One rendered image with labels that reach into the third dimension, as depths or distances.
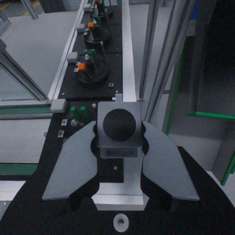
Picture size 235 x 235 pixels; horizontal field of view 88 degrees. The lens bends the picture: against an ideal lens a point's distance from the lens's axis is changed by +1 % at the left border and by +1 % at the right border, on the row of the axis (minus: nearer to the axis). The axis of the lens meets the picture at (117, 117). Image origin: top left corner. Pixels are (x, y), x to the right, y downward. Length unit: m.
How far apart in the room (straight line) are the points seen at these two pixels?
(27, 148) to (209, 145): 0.54
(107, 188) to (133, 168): 0.08
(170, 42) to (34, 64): 0.83
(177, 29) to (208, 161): 0.28
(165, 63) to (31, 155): 0.48
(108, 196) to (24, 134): 0.38
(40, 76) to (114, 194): 0.70
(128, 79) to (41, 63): 0.58
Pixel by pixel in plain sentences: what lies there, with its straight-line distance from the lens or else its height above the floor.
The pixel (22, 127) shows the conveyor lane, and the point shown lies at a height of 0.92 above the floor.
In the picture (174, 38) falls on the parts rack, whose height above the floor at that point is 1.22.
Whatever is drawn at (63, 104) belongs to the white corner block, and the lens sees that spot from 0.45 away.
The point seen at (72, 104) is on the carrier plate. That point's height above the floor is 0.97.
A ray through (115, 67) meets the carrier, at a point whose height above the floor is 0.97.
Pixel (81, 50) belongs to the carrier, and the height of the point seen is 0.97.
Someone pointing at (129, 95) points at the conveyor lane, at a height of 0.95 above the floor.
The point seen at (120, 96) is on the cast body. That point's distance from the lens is 0.17.
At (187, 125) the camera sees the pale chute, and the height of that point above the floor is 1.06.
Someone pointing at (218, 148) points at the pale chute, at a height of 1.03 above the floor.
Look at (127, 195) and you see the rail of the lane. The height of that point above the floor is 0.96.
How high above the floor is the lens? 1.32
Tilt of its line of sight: 61 degrees down
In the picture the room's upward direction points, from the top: 10 degrees counter-clockwise
